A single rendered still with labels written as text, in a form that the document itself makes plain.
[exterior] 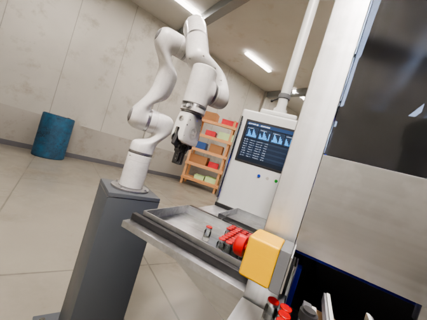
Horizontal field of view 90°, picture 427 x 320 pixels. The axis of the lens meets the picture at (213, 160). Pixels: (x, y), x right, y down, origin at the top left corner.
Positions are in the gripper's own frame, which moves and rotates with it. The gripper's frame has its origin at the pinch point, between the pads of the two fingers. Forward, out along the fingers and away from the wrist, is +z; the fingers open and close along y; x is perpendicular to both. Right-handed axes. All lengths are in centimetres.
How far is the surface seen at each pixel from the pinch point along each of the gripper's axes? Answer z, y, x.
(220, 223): 20.2, 19.5, -14.5
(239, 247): 10.7, -20.0, -33.0
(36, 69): -79, 186, 595
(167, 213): 21.1, 6.5, 2.0
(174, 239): 21.1, -8.1, -12.5
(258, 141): -24, 88, 0
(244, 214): 21, 54, -14
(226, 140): -69, 574, 246
